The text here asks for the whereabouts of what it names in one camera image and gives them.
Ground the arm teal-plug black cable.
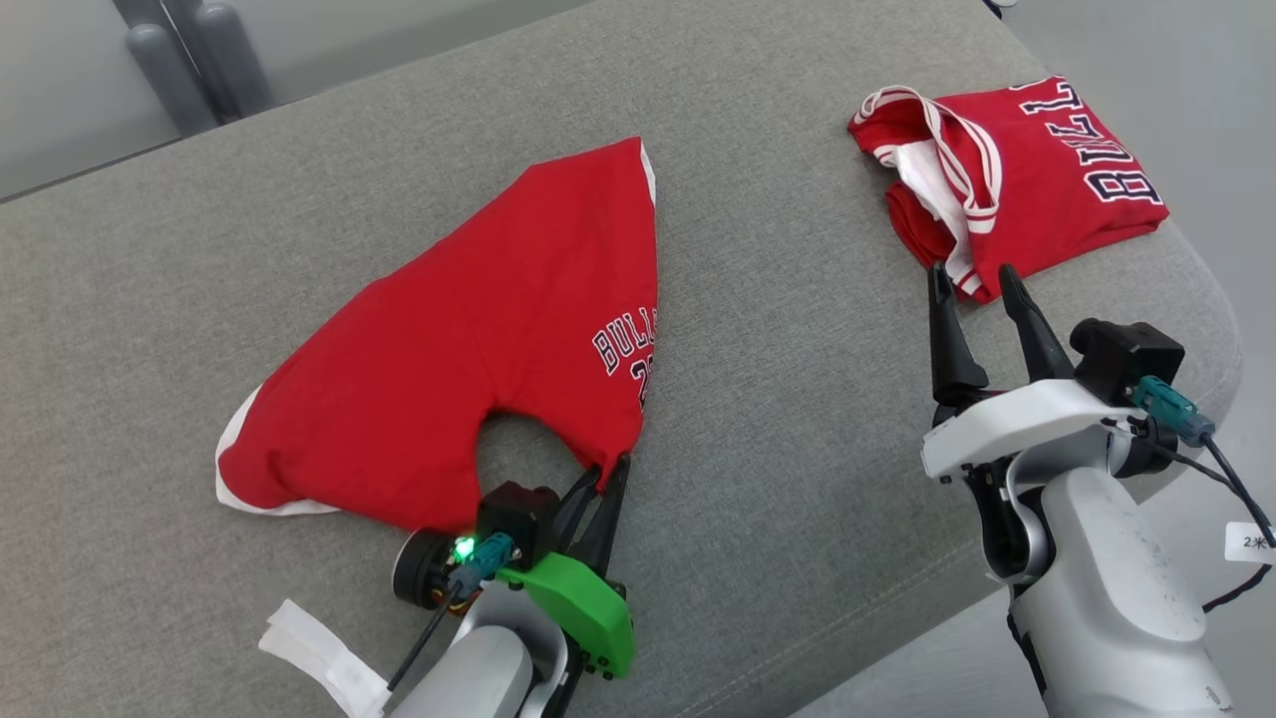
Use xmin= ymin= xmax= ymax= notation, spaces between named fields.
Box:
xmin=385 ymin=532 xmax=515 ymax=696
xmin=1129 ymin=374 xmax=1276 ymax=614

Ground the red Bulls jersey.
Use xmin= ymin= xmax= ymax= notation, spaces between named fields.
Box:
xmin=214 ymin=137 xmax=661 ymax=535
xmin=847 ymin=75 xmax=1169 ymax=305

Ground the white paper cable tag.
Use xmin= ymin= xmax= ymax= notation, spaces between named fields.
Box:
xmin=1224 ymin=521 xmax=1276 ymax=565

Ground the grey fabric sofa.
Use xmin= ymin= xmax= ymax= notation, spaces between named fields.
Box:
xmin=0 ymin=0 xmax=1245 ymax=718

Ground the grey partition foot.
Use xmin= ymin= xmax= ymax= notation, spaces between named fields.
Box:
xmin=112 ymin=0 xmax=220 ymax=138
xmin=159 ymin=0 xmax=277 ymax=121

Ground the white cloth strap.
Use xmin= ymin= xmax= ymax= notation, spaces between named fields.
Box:
xmin=257 ymin=598 xmax=392 ymax=718

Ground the left arm teal-plug black cable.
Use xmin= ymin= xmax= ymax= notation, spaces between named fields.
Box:
xmin=385 ymin=532 xmax=515 ymax=696

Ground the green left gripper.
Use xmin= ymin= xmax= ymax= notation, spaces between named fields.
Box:
xmin=493 ymin=456 xmax=637 ymax=681

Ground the right arm teal-plug black cable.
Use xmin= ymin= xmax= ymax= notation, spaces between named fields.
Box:
xmin=1129 ymin=374 xmax=1276 ymax=614

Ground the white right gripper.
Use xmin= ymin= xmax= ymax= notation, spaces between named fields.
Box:
xmin=919 ymin=260 xmax=1147 ymax=482

